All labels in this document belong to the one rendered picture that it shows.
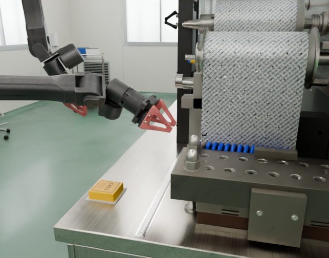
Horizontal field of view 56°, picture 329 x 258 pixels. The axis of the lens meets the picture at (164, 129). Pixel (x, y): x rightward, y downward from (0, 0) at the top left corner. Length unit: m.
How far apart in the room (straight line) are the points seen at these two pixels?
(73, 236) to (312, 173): 0.53
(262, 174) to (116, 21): 6.31
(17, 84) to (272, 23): 0.72
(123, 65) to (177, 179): 6.23
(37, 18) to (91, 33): 6.01
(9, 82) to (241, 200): 0.60
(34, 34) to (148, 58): 5.64
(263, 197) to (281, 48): 0.35
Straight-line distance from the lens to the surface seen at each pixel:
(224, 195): 0.66
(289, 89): 0.80
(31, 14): 1.08
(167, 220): 0.74
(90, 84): 0.82
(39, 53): 1.07
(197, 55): 0.81
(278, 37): 0.80
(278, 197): 0.64
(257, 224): 0.67
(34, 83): 0.83
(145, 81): 6.72
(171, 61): 6.52
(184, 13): 1.13
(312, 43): 0.81
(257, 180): 0.66
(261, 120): 0.81
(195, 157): 0.66
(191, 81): 0.88
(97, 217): 0.77
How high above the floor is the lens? 1.32
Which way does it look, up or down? 18 degrees down
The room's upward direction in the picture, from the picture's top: straight up
